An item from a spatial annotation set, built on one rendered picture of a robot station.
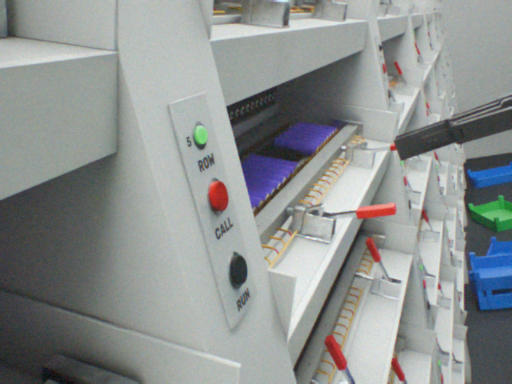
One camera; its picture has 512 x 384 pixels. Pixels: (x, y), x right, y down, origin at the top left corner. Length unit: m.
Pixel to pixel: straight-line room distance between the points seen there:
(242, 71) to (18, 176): 0.21
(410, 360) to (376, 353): 0.34
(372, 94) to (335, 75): 0.07
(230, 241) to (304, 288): 0.15
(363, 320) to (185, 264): 0.53
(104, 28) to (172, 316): 0.14
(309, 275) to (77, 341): 0.21
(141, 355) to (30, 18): 0.17
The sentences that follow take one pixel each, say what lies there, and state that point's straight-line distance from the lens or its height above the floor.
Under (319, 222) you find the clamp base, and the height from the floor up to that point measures 0.97.
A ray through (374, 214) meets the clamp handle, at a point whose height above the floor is 0.97.
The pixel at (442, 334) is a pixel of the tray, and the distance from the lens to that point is 1.52.
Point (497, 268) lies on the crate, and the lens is 2.49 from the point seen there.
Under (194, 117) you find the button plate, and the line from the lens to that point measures 0.29.
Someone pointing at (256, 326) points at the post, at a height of 0.98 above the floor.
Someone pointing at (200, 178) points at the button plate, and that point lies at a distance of 0.28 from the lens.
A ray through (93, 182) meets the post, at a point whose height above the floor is 1.10.
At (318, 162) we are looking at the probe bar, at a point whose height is 1.00.
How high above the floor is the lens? 1.13
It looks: 13 degrees down
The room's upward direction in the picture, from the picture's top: 14 degrees counter-clockwise
